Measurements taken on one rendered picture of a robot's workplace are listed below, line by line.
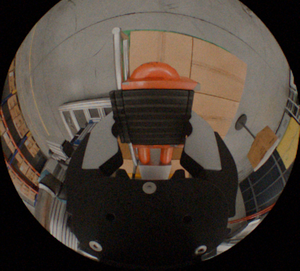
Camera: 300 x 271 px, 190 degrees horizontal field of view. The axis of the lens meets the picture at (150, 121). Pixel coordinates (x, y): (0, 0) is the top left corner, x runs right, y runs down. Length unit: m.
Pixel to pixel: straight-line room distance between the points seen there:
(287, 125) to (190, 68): 7.10
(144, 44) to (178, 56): 0.23
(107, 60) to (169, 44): 0.86
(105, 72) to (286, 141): 8.05
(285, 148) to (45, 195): 7.85
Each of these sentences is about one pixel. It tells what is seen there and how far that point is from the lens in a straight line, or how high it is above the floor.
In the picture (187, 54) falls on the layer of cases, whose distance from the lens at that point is 0.68.
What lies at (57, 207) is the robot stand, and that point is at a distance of 0.97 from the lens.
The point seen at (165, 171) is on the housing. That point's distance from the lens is 0.20.
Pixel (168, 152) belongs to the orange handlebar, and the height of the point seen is 1.08.
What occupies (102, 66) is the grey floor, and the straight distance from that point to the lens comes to 1.34.
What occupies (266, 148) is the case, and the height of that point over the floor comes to 0.93.
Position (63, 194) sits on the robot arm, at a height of 1.22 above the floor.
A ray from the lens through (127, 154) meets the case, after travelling 0.46.
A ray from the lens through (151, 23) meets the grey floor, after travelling 1.32.
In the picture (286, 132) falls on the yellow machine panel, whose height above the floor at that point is 0.78.
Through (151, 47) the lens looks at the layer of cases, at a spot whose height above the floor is 0.54.
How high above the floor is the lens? 1.18
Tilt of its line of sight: 57 degrees down
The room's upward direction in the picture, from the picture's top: 177 degrees counter-clockwise
